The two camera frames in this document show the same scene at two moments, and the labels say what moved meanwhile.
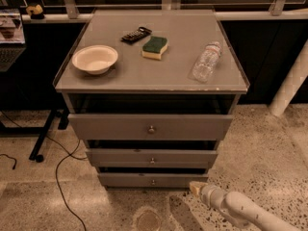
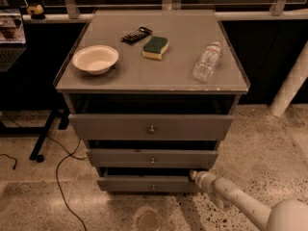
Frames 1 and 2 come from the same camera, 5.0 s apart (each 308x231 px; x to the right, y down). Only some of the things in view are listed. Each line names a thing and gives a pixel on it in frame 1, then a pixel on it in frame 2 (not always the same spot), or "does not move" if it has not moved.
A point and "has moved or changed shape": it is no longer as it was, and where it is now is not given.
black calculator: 137,35 does not move
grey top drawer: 149,127 does not move
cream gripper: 206,192 → 202,178
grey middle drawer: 150,159 does not move
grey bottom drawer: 152,179 has moved or changed shape
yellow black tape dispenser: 36,12 does not move
